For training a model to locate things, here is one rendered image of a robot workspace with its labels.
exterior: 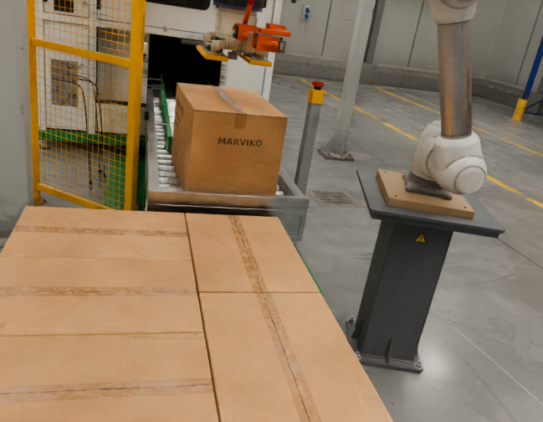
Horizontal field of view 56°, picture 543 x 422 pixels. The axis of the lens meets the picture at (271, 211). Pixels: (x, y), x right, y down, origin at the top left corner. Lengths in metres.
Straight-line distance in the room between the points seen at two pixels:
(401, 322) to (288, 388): 1.08
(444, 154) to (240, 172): 0.86
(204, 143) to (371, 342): 1.12
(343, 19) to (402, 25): 1.45
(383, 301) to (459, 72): 0.98
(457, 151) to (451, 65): 0.28
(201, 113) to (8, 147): 1.16
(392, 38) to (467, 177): 10.68
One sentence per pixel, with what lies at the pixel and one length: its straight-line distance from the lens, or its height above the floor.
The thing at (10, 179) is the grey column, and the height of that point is 0.35.
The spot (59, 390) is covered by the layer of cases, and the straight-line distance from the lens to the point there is 1.25.
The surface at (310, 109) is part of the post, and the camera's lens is 2.73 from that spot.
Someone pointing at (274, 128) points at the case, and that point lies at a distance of 2.18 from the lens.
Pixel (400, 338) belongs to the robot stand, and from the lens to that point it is 2.32.
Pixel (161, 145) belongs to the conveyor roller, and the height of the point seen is 0.55.
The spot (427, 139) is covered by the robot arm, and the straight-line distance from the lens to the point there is 2.02.
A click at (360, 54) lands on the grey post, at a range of 5.23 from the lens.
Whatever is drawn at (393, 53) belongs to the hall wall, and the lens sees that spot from 12.46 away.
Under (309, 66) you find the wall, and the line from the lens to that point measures 11.47.
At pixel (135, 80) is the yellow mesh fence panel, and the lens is 2.77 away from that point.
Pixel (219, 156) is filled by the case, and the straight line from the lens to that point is 2.15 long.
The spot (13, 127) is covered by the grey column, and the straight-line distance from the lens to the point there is 2.85.
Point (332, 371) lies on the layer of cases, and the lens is 1.36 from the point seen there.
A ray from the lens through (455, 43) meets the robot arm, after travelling 1.75.
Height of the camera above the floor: 1.38
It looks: 22 degrees down
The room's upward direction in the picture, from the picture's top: 9 degrees clockwise
